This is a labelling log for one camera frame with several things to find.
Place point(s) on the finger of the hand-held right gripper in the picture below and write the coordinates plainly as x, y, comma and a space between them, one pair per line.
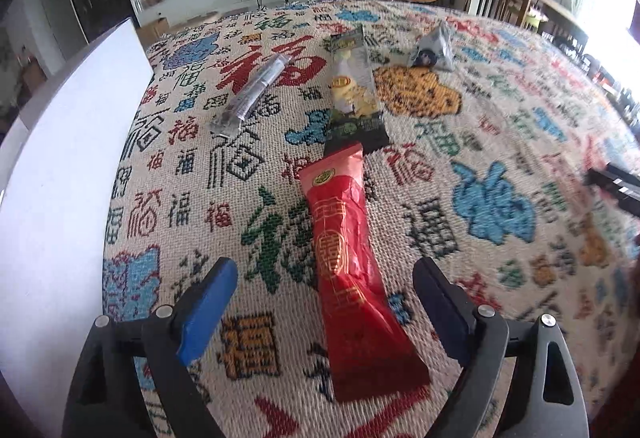
617, 185

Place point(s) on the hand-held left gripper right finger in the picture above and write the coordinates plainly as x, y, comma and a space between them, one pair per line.
445, 313

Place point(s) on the grey triangular snack packet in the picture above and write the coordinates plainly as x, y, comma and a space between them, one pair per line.
432, 48

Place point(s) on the cardboard box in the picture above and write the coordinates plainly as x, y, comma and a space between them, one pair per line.
152, 32

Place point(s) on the wooden dining table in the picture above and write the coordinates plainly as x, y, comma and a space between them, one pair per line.
555, 13

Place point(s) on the red snack packet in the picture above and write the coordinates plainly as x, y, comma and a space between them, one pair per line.
345, 268

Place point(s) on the white board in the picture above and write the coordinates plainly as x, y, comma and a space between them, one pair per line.
60, 168

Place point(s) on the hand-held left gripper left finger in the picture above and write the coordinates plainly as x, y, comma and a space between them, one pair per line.
205, 313

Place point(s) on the long silver yellow snack packet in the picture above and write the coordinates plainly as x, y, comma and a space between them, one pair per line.
352, 88

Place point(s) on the printed woven blanket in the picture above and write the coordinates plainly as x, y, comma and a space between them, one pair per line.
450, 168

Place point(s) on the small clear dark snack packet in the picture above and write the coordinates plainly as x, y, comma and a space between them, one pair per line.
250, 91

